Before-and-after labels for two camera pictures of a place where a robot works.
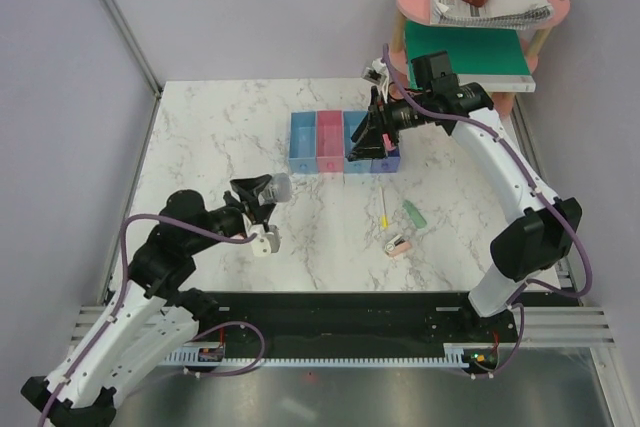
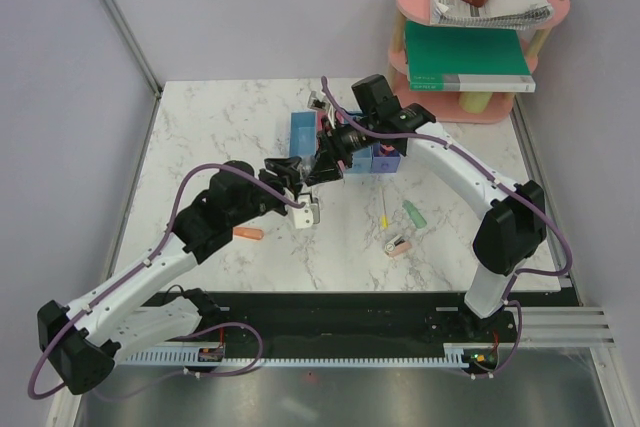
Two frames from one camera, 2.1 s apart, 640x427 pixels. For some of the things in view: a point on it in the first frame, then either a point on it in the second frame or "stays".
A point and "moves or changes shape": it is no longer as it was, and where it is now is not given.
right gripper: (379, 121) → (331, 150)
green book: (486, 59) stays
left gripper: (261, 214) → (286, 169)
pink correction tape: (397, 247) stays
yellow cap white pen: (385, 216) stays
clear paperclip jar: (277, 190) moves or changes shape
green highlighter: (415, 214) stays
